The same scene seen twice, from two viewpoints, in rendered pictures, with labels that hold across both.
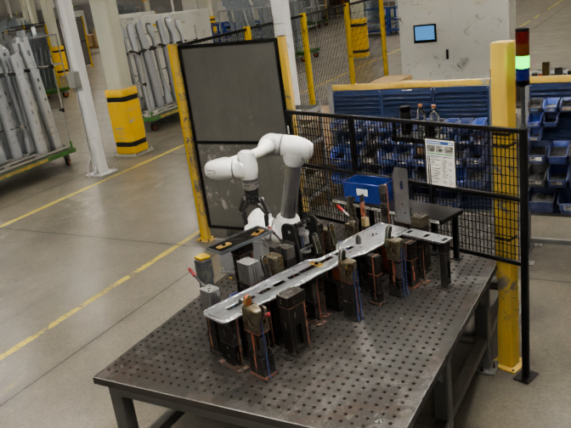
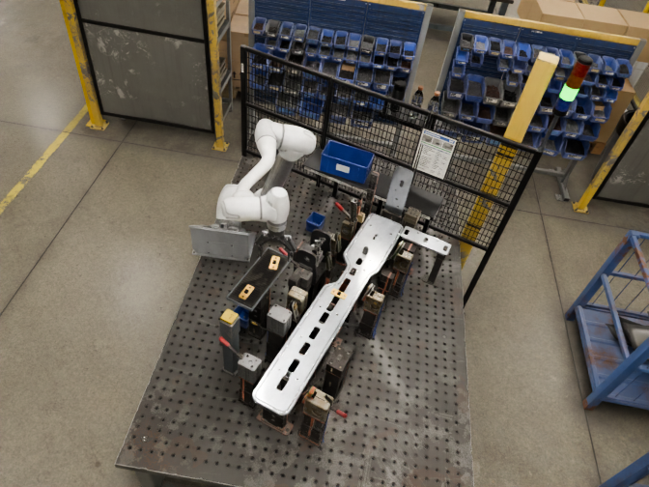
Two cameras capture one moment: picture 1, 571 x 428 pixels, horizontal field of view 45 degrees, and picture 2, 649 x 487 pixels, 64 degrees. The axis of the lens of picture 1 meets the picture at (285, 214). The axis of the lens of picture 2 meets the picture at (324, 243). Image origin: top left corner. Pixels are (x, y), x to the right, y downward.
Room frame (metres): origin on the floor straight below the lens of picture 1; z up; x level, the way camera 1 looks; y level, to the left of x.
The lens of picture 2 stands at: (1.98, 0.78, 3.11)
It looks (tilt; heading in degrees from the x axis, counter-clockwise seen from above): 47 degrees down; 331
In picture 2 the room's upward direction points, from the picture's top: 9 degrees clockwise
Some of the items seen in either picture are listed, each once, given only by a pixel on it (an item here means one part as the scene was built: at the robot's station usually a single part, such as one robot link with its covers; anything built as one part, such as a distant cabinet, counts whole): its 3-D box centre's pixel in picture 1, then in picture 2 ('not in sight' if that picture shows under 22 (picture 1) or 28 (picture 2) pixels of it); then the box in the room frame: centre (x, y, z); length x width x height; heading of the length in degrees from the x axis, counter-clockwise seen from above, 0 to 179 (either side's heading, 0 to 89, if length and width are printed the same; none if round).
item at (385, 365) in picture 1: (342, 287); (331, 277); (3.71, -0.28, 0.68); 2.56 x 1.61 x 0.04; 149
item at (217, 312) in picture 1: (314, 267); (338, 298); (3.35, -0.12, 1.00); 1.38 x 0.22 x 0.02; 130
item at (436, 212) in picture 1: (392, 205); (372, 183); (4.10, -0.69, 1.01); 0.90 x 0.22 x 0.03; 40
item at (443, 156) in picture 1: (441, 162); (434, 154); (3.95, -0.97, 1.30); 0.23 x 0.02 x 0.31; 40
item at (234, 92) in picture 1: (242, 147); (144, 36); (6.34, 0.32, 1.00); 1.34 x 0.14 x 2.00; 59
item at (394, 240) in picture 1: (396, 267); (398, 273); (3.47, -0.57, 0.87); 0.12 x 0.09 x 0.35; 40
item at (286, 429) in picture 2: (229, 339); (275, 408); (2.96, 0.35, 0.84); 0.18 x 0.06 x 0.29; 40
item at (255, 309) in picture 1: (259, 340); (316, 416); (2.85, 0.20, 0.88); 0.15 x 0.11 x 0.36; 40
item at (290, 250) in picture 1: (290, 277); (300, 295); (3.50, 0.02, 0.89); 0.13 x 0.11 x 0.38; 40
